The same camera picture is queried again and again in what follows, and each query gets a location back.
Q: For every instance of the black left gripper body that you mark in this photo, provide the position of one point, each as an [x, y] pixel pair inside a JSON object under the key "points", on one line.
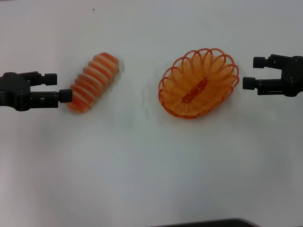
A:
{"points": [[14, 92]]}

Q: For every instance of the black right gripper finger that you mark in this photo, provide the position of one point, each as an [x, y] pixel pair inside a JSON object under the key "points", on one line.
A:
{"points": [[262, 85], [267, 62]]}

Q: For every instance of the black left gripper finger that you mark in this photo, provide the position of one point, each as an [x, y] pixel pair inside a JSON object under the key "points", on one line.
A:
{"points": [[47, 99], [46, 79]]}

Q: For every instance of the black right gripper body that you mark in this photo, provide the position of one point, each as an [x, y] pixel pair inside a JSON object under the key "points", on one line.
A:
{"points": [[292, 75]]}

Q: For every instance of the orange white striped bread loaf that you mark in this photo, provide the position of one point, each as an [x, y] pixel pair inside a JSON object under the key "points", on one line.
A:
{"points": [[94, 82]]}

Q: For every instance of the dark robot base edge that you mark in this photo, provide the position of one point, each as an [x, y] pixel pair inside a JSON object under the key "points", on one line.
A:
{"points": [[208, 223]]}

